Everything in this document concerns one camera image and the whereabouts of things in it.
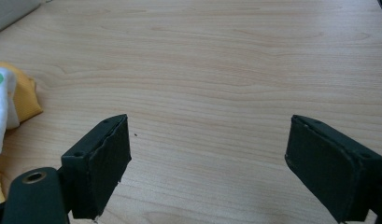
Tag grey object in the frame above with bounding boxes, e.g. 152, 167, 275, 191
0, 0, 43, 36

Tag yellow and white cloth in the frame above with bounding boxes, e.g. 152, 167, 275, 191
0, 60, 44, 207

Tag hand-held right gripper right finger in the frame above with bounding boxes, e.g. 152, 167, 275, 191
284, 114, 382, 224

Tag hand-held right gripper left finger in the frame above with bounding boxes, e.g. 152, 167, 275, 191
61, 113, 133, 220

